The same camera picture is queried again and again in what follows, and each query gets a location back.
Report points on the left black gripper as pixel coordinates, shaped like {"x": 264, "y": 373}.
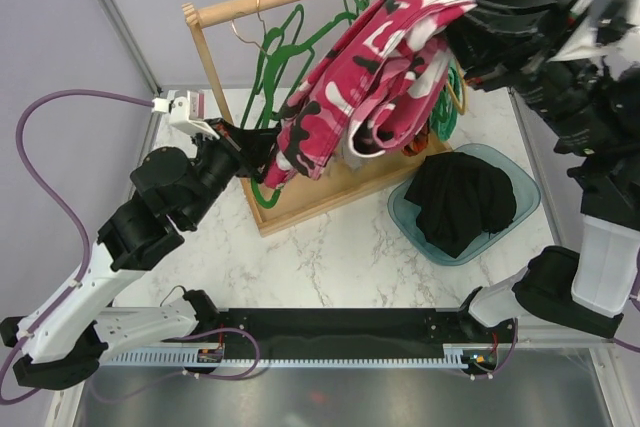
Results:
{"x": 250, "y": 138}

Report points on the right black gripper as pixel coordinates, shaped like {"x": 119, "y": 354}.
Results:
{"x": 558, "y": 12}

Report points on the green hanger with black trousers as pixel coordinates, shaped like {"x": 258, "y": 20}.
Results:
{"x": 271, "y": 64}

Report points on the pink camouflage trousers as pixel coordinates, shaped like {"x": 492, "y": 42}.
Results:
{"x": 372, "y": 92}

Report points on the green hanger with pink trousers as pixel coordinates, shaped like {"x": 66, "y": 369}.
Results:
{"x": 307, "y": 47}

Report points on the black trousers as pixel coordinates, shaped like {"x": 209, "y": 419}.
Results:
{"x": 460, "y": 197}

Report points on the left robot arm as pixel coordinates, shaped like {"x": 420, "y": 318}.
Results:
{"x": 77, "y": 330}

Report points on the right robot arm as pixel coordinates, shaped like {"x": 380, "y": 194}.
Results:
{"x": 595, "y": 116}

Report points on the yellow hanger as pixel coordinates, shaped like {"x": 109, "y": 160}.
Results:
{"x": 457, "y": 96}

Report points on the grey trousers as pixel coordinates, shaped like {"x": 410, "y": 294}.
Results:
{"x": 349, "y": 159}

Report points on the green white tie-dye trousers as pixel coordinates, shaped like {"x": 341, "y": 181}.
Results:
{"x": 443, "y": 118}

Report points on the orange patterned trousers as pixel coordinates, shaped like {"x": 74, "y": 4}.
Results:
{"x": 419, "y": 142}

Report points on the wooden clothes rack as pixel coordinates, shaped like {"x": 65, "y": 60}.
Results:
{"x": 302, "y": 199}

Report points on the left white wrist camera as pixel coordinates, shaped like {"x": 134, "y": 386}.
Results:
{"x": 185, "y": 111}

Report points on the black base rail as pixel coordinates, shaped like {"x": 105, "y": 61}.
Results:
{"x": 253, "y": 339}

